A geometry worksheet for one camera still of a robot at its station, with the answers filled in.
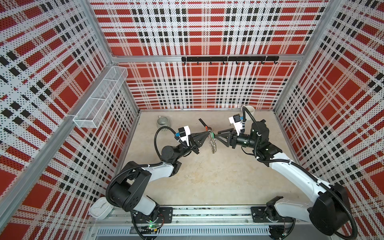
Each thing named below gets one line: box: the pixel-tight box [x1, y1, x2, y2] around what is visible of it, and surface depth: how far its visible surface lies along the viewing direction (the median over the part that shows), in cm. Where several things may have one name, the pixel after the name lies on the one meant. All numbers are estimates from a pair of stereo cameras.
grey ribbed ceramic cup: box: [156, 115, 171, 132], surface depth 112 cm
